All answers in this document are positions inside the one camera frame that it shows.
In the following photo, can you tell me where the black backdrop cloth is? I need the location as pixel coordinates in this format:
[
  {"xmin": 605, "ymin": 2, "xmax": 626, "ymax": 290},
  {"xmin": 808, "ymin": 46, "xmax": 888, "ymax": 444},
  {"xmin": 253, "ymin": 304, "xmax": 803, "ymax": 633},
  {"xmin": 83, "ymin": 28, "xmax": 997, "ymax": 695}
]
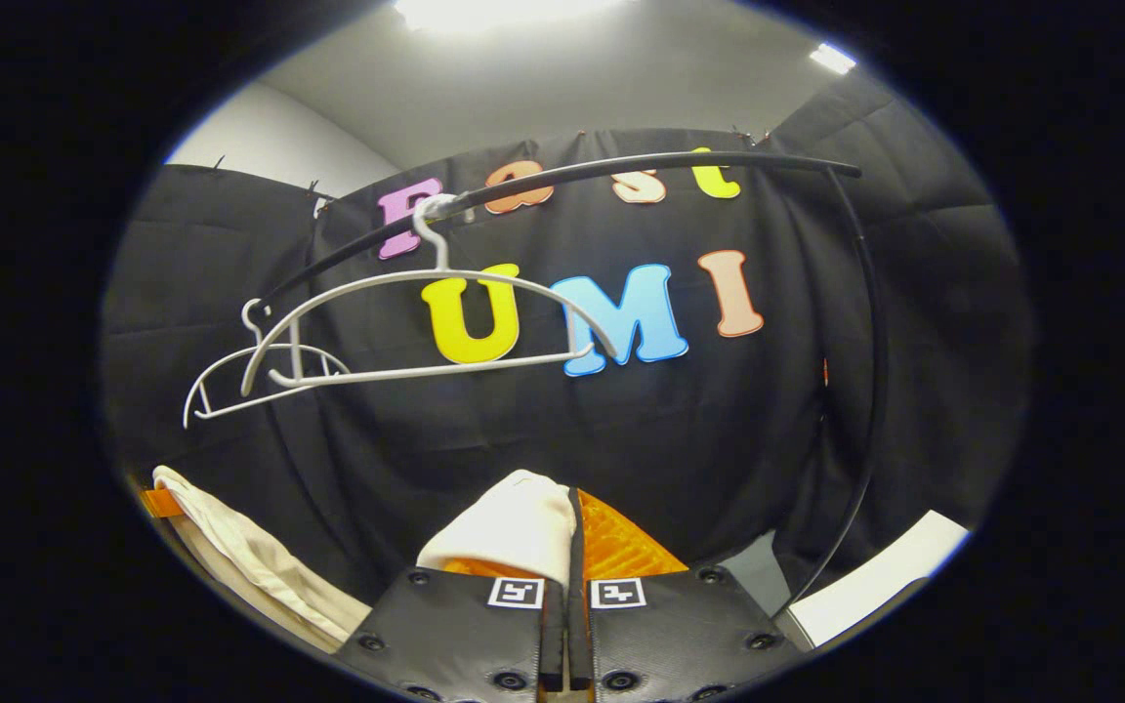
[{"xmin": 102, "ymin": 68, "xmax": 1037, "ymax": 606}]

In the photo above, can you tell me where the cream shirt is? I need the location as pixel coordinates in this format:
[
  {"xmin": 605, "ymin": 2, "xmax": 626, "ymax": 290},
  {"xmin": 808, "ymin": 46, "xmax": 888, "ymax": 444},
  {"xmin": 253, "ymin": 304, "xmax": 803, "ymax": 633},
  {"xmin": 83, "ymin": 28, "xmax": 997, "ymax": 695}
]
[{"xmin": 152, "ymin": 466, "xmax": 578, "ymax": 653}]

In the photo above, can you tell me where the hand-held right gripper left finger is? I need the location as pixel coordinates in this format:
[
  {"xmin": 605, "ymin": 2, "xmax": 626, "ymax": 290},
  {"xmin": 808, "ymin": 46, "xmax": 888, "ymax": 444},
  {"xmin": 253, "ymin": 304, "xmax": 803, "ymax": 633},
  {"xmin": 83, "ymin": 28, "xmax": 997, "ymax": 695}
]
[{"xmin": 336, "ymin": 557, "xmax": 566, "ymax": 703}]

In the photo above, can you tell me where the black clothes rack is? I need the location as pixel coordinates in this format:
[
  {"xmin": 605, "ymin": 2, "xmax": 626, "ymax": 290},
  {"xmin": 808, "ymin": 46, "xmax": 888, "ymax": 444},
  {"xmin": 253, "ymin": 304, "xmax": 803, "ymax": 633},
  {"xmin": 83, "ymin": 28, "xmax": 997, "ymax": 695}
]
[{"xmin": 260, "ymin": 148, "xmax": 891, "ymax": 621}]

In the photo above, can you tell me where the white box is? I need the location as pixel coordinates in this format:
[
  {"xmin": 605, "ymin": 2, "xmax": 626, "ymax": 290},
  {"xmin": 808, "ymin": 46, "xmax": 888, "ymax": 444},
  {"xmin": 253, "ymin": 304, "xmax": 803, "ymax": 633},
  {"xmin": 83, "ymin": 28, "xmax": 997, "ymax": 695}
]
[{"xmin": 785, "ymin": 510, "xmax": 972, "ymax": 647}]

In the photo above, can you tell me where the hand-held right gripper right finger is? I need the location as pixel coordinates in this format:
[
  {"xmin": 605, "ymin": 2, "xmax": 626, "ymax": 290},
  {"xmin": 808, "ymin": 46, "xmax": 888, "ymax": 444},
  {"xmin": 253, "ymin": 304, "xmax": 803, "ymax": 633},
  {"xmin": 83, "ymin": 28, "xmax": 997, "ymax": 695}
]
[{"xmin": 565, "ymin": 486, "xmax": 805, "ymax": 703}]

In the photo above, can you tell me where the white clothes hanger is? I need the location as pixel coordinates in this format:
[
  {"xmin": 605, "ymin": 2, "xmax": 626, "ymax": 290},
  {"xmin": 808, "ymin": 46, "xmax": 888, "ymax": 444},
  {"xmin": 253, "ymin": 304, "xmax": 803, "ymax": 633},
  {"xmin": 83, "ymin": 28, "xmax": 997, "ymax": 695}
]
[
  {"xmin": 182, "ymin": 298, "xmax": 354, "ymax": 429},
  {"xmin": 240, "ymin": 193, "xmax": 619, "ymax": 396}
]

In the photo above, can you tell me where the large ceiling light panel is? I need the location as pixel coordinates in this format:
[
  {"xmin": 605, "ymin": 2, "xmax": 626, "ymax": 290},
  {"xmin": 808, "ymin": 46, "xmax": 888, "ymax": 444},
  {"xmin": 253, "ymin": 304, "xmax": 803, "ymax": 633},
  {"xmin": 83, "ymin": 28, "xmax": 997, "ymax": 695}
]
[{"xmin": 395, "ymin": 0, "xmax": 627, "ymax": 32}]

